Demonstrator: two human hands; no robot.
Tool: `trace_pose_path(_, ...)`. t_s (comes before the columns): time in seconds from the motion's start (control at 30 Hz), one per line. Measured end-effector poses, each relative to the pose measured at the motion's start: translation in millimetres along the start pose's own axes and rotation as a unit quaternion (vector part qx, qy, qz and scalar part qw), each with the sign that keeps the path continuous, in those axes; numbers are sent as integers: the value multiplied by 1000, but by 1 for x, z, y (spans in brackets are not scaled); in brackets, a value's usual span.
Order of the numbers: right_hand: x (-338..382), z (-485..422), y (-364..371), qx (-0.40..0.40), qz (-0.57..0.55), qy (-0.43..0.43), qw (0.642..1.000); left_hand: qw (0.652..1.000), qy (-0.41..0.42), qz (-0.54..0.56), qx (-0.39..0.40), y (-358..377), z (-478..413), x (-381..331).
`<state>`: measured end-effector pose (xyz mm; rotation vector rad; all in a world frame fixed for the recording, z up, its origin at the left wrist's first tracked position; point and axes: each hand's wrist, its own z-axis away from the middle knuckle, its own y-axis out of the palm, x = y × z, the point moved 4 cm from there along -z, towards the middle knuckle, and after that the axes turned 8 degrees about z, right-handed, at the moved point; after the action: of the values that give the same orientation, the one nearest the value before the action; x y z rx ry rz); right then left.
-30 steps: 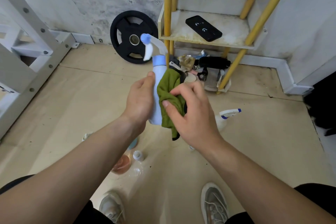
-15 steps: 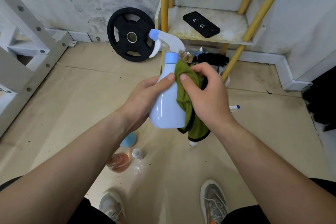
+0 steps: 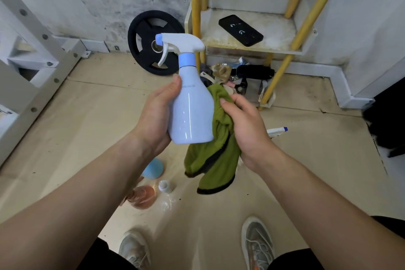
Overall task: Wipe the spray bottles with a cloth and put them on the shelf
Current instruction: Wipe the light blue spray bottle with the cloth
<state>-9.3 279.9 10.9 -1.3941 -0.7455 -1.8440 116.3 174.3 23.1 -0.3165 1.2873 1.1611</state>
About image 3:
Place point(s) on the person's right hand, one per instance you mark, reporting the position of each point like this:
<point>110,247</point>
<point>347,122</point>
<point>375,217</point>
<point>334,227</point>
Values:
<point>251,133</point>

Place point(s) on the person's left hand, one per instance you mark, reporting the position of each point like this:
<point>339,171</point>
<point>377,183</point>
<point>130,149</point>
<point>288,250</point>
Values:
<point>155,121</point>

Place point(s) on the round white bottle blue-tipped sprayer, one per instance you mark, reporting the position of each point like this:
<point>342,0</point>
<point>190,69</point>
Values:
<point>277,132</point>

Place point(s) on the pale blue bottle white sprayer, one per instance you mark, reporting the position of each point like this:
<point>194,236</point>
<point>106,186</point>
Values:
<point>191,111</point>

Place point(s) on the green microfibre cloth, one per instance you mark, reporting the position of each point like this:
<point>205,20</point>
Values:
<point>218,165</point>

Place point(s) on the blue spray bottle pink trigger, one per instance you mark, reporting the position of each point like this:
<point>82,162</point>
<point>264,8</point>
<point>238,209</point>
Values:
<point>153,170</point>

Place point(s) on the small white bottle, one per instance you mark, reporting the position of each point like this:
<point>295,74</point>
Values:
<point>164,187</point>

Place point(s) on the orange spray bottle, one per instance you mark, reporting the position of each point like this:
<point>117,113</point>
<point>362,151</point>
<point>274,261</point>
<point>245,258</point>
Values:
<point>144,198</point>

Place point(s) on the black phone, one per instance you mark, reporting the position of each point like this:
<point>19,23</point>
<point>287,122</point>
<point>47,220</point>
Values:
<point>241,31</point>

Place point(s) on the white shelf yellow poles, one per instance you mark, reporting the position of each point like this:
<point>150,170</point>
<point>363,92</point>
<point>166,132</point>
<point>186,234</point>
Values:
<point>278,31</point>

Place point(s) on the person's right forearm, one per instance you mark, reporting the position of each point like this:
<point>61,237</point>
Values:
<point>332,216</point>

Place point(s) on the person's left forearm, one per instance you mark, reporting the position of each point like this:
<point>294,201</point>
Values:
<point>69,209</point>

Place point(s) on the person's right grey shoe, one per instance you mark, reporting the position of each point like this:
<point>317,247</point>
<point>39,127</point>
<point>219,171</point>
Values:
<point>257,243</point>

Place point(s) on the person's grey shoe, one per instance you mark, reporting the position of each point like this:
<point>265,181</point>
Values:
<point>257,243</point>
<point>134,249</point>

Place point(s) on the person's left grey shoe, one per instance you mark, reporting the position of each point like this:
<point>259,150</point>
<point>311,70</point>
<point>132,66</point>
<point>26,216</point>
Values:
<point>134,249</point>

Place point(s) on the white plastic strip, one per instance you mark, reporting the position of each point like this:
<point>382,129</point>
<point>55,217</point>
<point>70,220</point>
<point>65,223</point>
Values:
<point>263,91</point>

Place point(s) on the white round disc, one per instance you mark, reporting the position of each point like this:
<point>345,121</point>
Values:
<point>231,91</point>

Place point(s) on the white plastic scoop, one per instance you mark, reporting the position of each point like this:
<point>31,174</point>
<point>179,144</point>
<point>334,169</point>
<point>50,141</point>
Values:
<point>206,77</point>

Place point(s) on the tan fuzzy glove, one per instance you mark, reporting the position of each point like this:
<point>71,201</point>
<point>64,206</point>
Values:
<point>221,72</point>

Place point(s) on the blue white packet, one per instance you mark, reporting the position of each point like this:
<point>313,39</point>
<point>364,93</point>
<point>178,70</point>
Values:
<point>238,62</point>

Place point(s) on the black weight plate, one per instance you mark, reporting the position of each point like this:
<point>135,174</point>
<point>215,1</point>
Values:
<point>142,32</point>

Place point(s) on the black shorts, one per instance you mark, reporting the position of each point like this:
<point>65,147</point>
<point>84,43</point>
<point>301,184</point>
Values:
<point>294,262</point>

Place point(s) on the white metal rack frame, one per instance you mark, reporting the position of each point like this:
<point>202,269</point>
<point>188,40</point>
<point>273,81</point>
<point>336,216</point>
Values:
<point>19,73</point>

